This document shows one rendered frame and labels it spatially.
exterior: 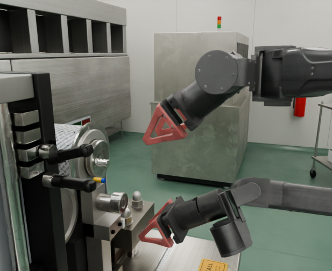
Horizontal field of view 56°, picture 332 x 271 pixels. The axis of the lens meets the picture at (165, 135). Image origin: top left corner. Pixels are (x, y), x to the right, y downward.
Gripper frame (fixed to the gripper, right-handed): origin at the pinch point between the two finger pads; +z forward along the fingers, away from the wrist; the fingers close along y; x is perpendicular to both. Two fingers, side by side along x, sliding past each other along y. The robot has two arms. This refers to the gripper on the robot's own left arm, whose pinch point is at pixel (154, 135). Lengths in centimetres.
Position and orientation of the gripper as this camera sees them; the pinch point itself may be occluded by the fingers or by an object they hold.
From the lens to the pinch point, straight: 56.6
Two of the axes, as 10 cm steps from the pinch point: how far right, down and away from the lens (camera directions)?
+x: -6.1, -7.9, -0.1
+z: -7.2, 5.5, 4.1
